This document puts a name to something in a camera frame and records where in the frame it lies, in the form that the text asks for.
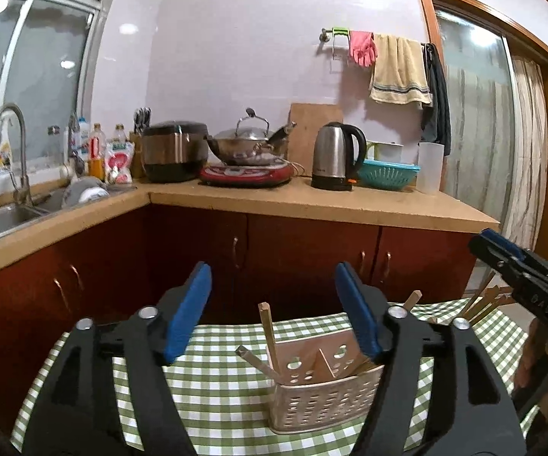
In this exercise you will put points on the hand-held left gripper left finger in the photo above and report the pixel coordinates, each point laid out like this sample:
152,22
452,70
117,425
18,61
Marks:
188,313

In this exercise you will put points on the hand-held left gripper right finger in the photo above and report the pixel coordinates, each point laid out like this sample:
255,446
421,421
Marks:
357,313

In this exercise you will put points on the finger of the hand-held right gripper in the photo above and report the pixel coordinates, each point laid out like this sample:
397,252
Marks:
504,275
502,247

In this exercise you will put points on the bunch of wooden chopsticks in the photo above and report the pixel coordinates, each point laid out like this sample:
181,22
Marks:
485,301

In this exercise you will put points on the wooden chopstick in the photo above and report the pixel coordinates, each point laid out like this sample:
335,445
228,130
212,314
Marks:
255,358
270,337
433,319
411,300

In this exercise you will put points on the white plastic utensil basket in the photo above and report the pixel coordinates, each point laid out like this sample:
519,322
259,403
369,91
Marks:
326,399

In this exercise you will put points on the person's right hand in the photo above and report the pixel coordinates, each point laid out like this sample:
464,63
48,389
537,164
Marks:
530,361

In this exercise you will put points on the red wooden base cabinet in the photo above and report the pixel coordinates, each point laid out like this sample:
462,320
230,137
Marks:
293,256

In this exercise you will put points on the green checkered tablecloth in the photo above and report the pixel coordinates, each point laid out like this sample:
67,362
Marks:
217,399

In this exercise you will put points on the beige kitchen countertop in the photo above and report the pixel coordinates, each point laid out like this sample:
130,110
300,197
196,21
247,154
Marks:
350,204

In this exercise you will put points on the wooden framed glass door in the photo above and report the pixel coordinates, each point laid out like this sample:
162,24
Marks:
483,128

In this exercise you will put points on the teal plastic colander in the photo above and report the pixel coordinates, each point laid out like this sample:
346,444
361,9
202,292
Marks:
390,175

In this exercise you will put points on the white green plastic basin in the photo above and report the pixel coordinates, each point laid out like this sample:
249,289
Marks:
388,151

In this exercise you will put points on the red induction cooker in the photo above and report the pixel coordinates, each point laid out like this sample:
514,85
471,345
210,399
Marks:
245,175

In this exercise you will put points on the dark hanging cloth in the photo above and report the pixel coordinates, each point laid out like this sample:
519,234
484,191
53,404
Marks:
438,104

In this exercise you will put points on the steel electric kettle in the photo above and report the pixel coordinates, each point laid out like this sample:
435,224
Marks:
333,156

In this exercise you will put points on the dark rice cooker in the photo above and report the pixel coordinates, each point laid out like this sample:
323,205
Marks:
174,152

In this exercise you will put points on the steel wok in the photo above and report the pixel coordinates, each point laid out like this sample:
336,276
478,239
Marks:
250,152

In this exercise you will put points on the orange oil bottle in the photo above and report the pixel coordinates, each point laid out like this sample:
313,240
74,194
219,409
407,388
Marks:
96,156

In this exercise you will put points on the knife block with knives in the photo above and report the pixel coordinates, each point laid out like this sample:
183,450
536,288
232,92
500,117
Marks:
140,137

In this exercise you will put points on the steel wok lid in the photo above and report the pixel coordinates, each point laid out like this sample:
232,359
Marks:
245,132

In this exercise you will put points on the wooden cutting board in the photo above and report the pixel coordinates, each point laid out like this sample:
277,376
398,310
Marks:
309,128

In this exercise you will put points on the beige striped towel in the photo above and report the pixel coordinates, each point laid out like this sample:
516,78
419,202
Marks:
397,71

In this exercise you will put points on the white seasoning bottle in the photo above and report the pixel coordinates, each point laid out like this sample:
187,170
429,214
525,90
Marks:
83,137

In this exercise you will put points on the steel kitchen sink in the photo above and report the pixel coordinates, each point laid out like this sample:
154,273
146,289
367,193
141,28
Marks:
3,221

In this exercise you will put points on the steel kitchen faucet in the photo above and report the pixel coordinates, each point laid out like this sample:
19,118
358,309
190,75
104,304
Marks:
20,161

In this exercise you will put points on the pink rubber gloves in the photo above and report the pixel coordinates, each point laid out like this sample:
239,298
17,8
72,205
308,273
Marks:
362,50

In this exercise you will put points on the white yellow detergent bottle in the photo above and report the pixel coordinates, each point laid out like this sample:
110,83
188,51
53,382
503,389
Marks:
4,152

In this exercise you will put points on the sliding glass window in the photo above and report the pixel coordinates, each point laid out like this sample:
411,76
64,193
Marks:
41,71

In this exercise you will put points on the wall towel rack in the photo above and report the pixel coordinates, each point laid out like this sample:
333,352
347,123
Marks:
333,35

